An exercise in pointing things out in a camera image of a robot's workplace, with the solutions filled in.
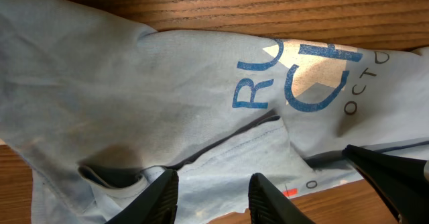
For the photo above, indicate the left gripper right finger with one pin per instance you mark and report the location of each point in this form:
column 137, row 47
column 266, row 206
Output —
column 268, row 205

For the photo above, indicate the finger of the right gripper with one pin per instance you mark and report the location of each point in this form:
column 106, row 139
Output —
column 401, row 183

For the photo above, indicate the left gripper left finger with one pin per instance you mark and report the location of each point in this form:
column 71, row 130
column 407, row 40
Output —
column 157, row 204

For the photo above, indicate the light blue printed t-shirt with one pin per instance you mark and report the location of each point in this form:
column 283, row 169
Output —
column 100, row 106

